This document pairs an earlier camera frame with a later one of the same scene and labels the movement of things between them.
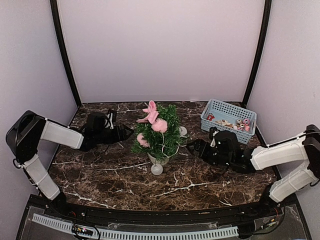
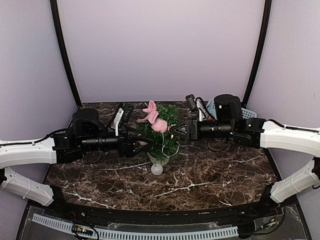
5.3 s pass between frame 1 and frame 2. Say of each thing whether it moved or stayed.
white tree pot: stayed
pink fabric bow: stayed
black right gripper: moved
